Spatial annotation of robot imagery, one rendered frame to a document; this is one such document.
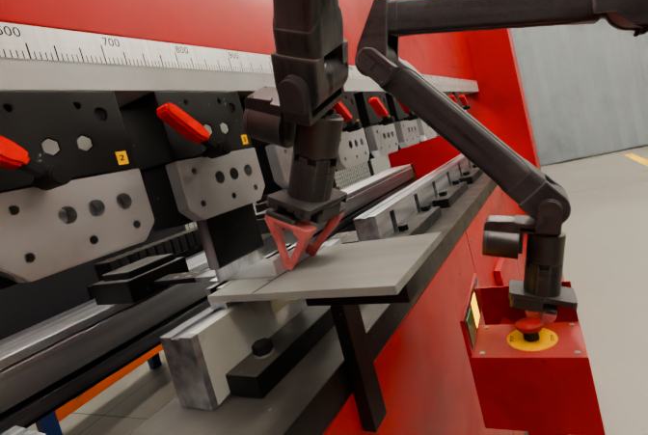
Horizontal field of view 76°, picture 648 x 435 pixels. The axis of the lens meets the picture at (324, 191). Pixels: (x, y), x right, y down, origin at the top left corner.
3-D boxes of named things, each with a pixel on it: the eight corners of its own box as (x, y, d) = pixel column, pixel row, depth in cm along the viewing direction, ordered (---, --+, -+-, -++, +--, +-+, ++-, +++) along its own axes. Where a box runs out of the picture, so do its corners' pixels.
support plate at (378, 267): (397, 295, 40) (394, 285, 40) (208, 303, 53) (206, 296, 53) (443, 238, 55) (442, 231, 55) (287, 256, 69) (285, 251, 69)
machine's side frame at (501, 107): (564, 294, 240) (476, -114, 219) (423, 300, 284) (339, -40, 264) (564, 278, 261) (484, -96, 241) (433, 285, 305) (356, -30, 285)
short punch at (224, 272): (224, 283, 57) (204, 217, 56) (213, 284, 58) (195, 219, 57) (267, 258, 66) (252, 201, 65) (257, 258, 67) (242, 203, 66)
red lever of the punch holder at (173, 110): (172, 96, 46) (233, 145, 53) (149, 107, 48) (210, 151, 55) (167, 109, 45) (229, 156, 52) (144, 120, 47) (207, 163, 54)
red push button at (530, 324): (547, 349, 62) (542, 326, 61) (518, 349, 64) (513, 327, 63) (546, 336, 65) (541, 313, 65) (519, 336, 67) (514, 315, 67)
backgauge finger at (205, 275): (197, 300, 58) (187, 266, 58) (96, 306, 72) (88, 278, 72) (251, 269, 69) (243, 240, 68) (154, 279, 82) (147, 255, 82)
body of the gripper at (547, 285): (509, 287, 77) (511, 250, 76) (572, 297, 73) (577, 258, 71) (507, 302, 71) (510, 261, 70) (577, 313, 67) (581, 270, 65)
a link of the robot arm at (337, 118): (331, 112, 47) (353, 110, 52) (281, 100, 50) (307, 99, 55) (321, 171, 49) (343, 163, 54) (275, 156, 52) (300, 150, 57)
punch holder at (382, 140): (379, 156, 101) (363, 91, 100) (349, 164, 105) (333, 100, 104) (400, 149, 114) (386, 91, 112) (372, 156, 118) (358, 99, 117)
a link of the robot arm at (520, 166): (367, 38, 69) (388, 41, 78) (348, 66, 72) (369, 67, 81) (580, 213, 62) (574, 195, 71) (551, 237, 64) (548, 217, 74)
